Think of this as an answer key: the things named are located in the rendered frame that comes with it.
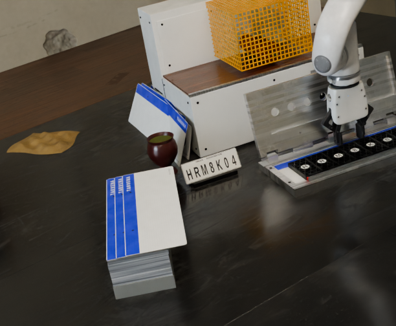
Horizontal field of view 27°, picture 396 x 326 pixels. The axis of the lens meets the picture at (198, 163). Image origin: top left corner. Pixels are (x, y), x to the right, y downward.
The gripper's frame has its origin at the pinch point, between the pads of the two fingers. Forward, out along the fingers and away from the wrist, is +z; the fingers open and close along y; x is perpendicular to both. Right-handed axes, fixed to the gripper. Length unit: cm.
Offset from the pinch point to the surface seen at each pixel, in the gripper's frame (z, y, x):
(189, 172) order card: 0.3, -42.8, 9.5
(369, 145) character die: 0.9, 1.6, -7.0
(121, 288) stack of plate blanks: 2, -74, -31
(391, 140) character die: 1.0, 7.8, -8.0
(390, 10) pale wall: 45, 160, 224
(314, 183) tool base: 2.1, -19.0, -14.2
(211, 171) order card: 1.6, -37.1, 8.9
